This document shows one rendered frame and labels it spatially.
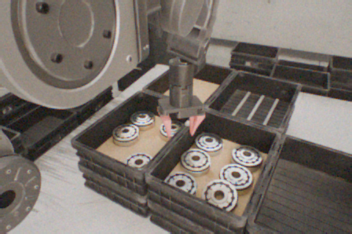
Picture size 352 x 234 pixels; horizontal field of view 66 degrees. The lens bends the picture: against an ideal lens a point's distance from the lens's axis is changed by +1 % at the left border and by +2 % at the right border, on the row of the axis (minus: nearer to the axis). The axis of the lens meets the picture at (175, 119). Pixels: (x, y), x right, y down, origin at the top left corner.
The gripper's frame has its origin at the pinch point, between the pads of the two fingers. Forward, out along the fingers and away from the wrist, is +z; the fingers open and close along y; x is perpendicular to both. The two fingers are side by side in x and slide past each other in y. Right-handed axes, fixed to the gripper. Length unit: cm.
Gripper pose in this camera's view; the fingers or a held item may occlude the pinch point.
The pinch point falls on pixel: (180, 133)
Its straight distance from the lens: 70.2
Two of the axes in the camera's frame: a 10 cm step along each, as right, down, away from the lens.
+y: -9.6, 1.3, -2.4
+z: 0.0, 8.7, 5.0
